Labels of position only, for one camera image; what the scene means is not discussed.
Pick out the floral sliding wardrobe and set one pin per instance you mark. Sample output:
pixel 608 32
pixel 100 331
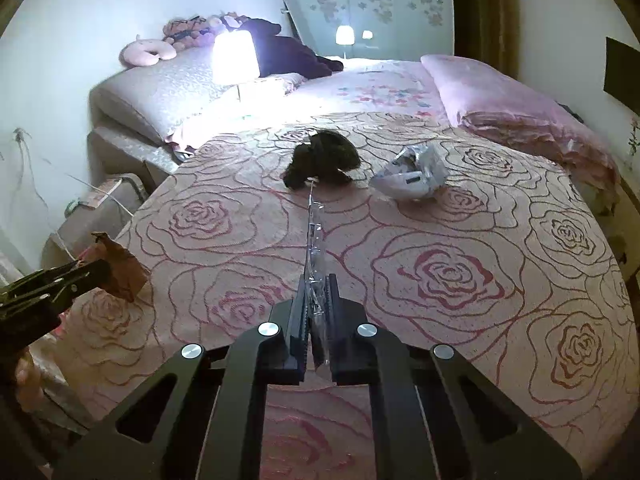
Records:
pixel 402 30

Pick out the floral pink bed sheet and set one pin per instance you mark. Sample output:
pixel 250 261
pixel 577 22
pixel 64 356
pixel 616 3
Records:
pixel 364 85

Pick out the grey bed headboard cushion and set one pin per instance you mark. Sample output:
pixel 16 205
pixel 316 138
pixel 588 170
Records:
pixel 180 101

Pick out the crumpled silver white packaging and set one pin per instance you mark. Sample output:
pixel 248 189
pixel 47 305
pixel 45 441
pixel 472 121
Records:
pixel 416 172

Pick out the pink folded quilt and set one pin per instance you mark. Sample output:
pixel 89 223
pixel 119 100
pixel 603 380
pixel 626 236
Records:
pixel 483 101

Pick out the clear plastic wrapper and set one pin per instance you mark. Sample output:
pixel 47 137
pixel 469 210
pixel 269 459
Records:
pixel 315 280

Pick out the rose patterned bedspread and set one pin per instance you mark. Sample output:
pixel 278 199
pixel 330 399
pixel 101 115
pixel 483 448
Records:
pixel 505 263

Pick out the person's left hand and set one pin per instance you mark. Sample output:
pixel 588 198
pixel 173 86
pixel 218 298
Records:
pixel 28 383

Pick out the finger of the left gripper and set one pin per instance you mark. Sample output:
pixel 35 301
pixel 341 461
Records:
pixel 70 265
pixel 59 305

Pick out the brown plush toys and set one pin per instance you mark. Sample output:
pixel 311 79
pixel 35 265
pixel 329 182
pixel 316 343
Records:
pixel 198 31

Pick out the dark purple clothing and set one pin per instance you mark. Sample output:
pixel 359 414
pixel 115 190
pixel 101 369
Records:
pixel 278 54

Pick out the lit white table lamp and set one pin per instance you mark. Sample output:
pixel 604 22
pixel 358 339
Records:
pixel 234 60

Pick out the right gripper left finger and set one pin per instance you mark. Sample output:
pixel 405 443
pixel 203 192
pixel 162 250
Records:
pixel 201 414

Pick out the black trash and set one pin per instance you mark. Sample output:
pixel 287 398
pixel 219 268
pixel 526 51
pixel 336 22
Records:
pixel 327 157

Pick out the brown bedside cabinet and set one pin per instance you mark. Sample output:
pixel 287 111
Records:
pixel 74 235

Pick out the book on cabinet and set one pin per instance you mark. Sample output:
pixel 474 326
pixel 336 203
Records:
pixel 99 194

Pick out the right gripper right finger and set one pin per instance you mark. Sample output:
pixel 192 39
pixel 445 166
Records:
pixel 434 414

